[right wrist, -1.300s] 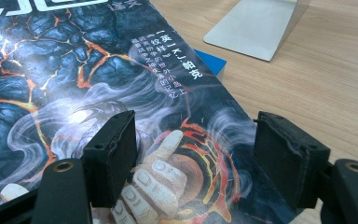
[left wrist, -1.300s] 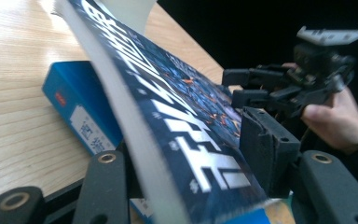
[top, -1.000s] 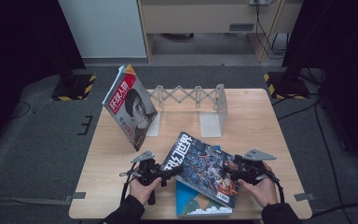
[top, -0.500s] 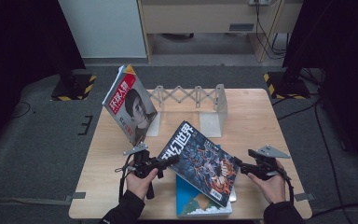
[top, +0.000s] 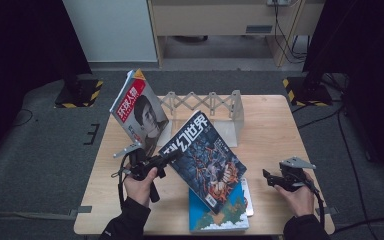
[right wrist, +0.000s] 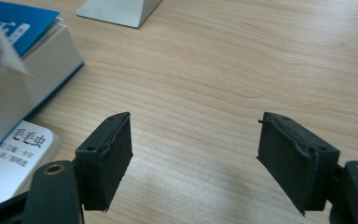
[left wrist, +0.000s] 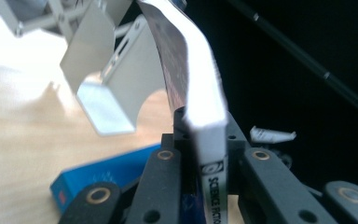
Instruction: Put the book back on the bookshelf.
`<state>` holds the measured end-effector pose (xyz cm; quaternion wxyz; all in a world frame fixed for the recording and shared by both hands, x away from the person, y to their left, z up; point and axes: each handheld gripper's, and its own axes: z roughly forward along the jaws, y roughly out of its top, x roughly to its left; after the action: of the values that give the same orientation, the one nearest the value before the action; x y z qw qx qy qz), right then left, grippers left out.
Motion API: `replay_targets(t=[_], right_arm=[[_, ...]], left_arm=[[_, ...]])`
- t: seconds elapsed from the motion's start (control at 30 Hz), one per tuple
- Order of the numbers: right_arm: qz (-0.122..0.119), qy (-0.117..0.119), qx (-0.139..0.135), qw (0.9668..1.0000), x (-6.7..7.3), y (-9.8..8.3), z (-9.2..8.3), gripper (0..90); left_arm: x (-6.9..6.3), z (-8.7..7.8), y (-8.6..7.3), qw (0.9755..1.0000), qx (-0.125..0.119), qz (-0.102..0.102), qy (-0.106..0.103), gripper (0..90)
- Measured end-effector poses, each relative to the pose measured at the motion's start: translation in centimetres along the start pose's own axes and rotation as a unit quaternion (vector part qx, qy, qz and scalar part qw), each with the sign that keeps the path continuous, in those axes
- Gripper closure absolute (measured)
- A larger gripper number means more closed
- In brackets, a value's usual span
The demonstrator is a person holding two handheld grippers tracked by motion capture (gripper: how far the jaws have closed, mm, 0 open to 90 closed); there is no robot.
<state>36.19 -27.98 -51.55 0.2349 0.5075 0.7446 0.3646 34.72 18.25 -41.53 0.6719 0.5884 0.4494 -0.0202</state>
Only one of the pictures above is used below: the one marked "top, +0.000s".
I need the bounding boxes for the thick black floor cable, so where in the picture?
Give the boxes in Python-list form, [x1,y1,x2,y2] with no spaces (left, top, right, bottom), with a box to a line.
[333,217,384,234]

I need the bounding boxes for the beige wooden desk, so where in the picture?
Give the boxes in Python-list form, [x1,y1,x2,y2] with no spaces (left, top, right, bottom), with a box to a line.
[146,0,326,68]

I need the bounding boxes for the black hanging desk cables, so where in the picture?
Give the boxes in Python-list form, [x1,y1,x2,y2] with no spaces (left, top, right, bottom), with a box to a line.
[272,0,310,65]

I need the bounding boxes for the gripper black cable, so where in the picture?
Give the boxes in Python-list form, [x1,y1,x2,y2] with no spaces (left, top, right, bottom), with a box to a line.
[110,155,130,208]
[308,181,326,228]

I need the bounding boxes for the black curtain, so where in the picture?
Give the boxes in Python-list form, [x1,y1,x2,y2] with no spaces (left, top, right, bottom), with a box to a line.
[302,0,384,191]

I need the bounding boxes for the black stand with striped base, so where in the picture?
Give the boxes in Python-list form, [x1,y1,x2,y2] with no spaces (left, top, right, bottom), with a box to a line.
[53,66,104,109]
[282,71,334,108]

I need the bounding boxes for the thin black floor cable loop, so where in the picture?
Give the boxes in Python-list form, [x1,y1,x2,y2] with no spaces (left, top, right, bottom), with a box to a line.
[12,108,34,128]

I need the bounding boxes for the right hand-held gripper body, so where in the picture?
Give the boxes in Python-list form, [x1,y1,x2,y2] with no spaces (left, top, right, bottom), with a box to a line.
[278,156,317,193]

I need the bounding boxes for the long black floor cable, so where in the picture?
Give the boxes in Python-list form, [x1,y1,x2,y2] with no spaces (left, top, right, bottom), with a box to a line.
[296,103,372,234]

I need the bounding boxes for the person's left hand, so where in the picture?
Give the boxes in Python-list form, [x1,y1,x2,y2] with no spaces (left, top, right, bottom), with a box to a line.
[123,166,159,208]

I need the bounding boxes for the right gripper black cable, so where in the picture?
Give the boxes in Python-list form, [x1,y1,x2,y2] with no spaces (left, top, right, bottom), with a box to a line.
[308,181,326,228]

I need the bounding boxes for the grey desk label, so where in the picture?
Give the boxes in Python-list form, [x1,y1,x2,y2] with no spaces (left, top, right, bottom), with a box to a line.
[245,24,274,34]

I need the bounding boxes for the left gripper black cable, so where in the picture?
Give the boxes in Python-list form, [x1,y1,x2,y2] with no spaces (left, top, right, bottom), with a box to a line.
[110,155,130,208]

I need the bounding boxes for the person's right hand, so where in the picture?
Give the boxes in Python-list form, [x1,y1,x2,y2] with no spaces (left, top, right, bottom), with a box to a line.
[274,171,316,218]

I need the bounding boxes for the white cabinet panel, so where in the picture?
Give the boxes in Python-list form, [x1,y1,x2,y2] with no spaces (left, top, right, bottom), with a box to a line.
[62,0,158,63]

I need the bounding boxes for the blue landscape cover book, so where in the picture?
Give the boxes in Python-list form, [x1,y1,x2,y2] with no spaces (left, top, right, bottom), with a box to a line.
[188,181,250,233]

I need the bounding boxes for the portrait magazine with red label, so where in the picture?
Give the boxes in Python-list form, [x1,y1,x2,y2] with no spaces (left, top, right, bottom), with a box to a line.
[109,68,170,158]

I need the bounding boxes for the grey tape strip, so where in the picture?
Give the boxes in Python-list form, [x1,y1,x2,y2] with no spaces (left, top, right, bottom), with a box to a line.
[314,206,340,216]
[69,205,93,218]

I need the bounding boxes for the dark blue illustrated magazine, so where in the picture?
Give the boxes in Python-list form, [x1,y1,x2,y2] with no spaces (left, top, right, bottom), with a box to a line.
[158,109,248,215]

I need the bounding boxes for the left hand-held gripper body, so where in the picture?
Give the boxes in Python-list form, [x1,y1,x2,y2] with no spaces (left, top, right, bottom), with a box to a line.
[113,141,168,204]

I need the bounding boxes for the grey expandable metal bookend rack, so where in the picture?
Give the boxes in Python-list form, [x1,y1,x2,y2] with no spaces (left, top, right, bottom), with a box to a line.
[156,89,245,148]

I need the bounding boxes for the white caterpillar picture book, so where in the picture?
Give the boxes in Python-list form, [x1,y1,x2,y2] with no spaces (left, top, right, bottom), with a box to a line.
[240,177,255,217]

